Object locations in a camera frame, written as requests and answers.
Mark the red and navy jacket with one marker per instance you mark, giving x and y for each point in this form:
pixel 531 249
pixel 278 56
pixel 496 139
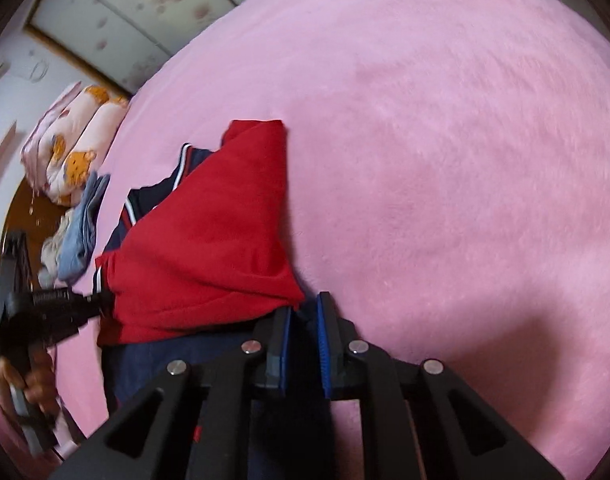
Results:
pixel 210 240

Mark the brown wooden bed frame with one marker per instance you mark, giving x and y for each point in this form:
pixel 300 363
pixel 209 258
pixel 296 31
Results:
pixel 30 210

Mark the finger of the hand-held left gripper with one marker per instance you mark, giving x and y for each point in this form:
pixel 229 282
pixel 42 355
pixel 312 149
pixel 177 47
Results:
pixel 101 305

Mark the folded pink bear-print quilt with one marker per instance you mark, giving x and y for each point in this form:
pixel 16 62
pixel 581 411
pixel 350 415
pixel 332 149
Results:
pixel 70 145

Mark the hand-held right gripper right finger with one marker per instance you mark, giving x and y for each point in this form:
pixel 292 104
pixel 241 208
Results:
pixel 325 345

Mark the grey crumpled garment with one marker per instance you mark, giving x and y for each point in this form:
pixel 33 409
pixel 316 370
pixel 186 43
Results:
pixel 52 252

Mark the person's left hand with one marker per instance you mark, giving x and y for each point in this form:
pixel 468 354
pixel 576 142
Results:
pixel 35 385

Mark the light blue folded garment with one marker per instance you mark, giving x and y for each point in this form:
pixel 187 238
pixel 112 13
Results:
pixel 82 230

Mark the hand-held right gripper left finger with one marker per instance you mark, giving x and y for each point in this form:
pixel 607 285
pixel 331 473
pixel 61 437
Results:
pixel 284 345

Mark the white floral-print wardrobe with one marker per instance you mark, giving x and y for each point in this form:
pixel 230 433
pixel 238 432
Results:
pixel 135 15

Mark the pink fleece blanket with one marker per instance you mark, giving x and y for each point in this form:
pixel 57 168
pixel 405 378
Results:
pixel 435 160

